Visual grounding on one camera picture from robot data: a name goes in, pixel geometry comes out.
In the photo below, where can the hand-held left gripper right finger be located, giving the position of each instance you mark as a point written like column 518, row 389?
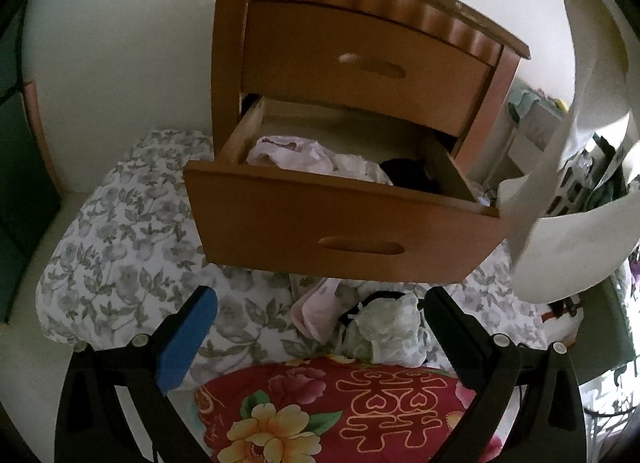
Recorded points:
column 460, row 338

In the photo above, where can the grey-green cloth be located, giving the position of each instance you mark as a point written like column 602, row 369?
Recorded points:
column 617, row 323

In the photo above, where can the pale pink frilled underwear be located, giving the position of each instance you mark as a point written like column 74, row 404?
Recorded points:
column 290, row 155

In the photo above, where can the white plastic storage rack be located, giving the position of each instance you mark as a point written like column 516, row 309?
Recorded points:
column 540, row 128

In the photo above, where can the red floral blanket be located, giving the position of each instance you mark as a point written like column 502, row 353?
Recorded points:
column 350, row 408

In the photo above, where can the cream lace underwear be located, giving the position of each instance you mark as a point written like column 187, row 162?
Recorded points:
column 390, row 328

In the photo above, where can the dark green cabinet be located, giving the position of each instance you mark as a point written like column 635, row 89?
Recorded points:
column 25, row 193

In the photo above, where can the teal cloth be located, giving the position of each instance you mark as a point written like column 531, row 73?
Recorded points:
column 522, row 103

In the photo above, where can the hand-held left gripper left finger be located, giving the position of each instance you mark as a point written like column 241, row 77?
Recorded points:
column 185, row 338

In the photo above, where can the white lace underwear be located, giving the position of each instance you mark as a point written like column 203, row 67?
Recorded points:
column 360, row 168

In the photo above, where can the grey floral bed sheet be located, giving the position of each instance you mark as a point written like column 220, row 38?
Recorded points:
column 125, row 253

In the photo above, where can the wooden nightstand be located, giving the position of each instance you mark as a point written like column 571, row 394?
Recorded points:
column 227, row 68

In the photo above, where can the black garment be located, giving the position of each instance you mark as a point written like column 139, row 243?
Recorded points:
column 407, row 173

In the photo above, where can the white garment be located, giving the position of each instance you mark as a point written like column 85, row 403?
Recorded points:
column 575, row 253

